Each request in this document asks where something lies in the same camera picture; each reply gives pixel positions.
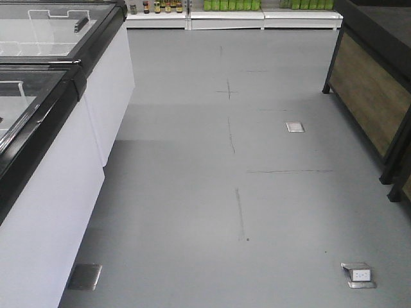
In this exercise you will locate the closed steel floor socket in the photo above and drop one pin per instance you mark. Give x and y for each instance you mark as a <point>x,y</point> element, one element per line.
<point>295,127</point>

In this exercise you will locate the white supermarket shelf unit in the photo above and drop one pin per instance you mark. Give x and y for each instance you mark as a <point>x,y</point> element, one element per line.
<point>266,18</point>

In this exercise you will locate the row of green packages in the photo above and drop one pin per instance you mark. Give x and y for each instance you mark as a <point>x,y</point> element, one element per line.
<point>257,5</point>

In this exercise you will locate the dark sauce jars row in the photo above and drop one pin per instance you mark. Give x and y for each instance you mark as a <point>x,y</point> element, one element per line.
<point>156,7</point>

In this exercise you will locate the near white chest freezer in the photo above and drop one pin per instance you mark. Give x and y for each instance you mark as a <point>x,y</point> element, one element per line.
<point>51,175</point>

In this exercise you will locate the white chest freezer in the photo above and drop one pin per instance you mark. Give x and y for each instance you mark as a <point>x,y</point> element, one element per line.
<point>51,175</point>
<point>88,34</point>

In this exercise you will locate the far white chest freezer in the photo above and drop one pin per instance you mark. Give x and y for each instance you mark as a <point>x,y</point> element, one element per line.
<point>88,34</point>

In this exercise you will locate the steel floor plate near freezer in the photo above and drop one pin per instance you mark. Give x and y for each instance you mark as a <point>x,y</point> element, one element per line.
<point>85,277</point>

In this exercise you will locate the wooden black-framed display stand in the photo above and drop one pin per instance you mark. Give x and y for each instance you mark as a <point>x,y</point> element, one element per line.
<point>370,74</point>

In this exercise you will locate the open floor power socket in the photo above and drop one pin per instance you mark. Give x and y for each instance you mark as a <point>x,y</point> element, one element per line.
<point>358,275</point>

